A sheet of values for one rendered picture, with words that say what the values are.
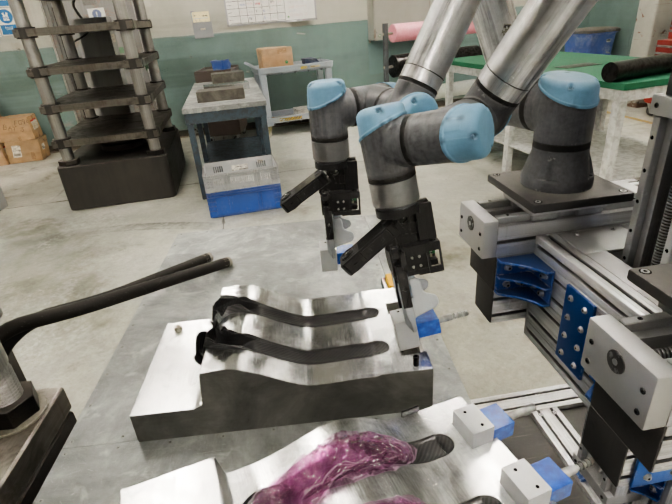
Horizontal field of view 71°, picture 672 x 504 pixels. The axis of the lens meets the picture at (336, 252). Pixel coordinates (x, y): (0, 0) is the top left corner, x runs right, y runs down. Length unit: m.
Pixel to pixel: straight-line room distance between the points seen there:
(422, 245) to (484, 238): 0.35
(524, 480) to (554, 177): 0.65
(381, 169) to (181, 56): 6.44
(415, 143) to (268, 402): 0.47
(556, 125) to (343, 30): 6.24
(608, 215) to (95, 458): 1.12
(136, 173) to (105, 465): 3.89
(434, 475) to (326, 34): 6.75
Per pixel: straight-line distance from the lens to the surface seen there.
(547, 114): 1.10
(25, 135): 7.23
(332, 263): 1.05
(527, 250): 1.14
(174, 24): 7.06
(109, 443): 0.94
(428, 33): 0.89
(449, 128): 0.65
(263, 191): 3.91
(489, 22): 1.12
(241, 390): 0.81
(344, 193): 0.97
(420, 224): 0.76
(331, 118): 0.93
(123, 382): 1.05
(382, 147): 0.70
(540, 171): 1.12
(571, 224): 1.17
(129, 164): 4.63
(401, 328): 0.81
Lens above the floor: 1.42
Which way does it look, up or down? 27 degrees down
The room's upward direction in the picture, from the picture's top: 5 degrees counter-clockwise
